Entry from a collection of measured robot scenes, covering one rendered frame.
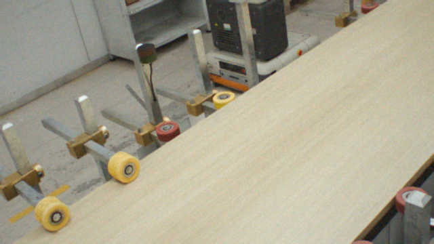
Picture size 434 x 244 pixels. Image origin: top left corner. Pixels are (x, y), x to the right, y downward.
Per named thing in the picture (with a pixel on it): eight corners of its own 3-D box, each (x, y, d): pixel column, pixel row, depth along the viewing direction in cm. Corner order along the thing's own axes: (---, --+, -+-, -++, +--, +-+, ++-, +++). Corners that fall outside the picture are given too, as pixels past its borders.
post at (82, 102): (113, 213, 187) (72, 97, 163) (121, 207, 189) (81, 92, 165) (119, 216, 184) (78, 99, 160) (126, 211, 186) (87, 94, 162)
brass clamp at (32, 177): (0, 195, 155) (-6, 181, 152) (38, 172, 162) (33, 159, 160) (9, 202, 151) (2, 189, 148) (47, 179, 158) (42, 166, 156)
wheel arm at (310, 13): (300, 17, 276) (299, 9, 274) (303, 15, 278) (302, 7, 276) (371, 29, 247) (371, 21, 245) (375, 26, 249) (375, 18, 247)
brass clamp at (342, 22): (334, 26, 258) (333, 16, 256) (348, 17, 266) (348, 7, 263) (344, 28, 254) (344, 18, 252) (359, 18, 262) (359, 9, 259)
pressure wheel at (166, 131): (158, 156, 182) (150, 128, 176) (175, 145, 187) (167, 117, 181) (172, 163, 177) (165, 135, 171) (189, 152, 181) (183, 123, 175)
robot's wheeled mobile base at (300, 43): (269, 102, 356) (264, 69, 344) (205, 83, 399) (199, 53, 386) (326, 63, 394) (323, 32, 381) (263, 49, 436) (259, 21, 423)
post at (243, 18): (248, 101, 225) (232, 1, 202) (255, 96, 228) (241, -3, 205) (256, 104, 222) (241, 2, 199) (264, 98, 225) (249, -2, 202)
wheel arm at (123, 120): (102, 118, 207) (100, 110, 205) (109, 115, 209) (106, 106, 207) (172, 152, 178) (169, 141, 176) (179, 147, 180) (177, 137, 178)
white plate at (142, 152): (142, 171, 193) (135, 149, 188) (192, 137, 207) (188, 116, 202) (143, 171, 192) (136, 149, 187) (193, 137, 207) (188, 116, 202)
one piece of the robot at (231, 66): (256, 80, 355) (255, 68, 350) (214, 68, 382) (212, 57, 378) (258, 78, 356) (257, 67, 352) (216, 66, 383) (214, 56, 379)
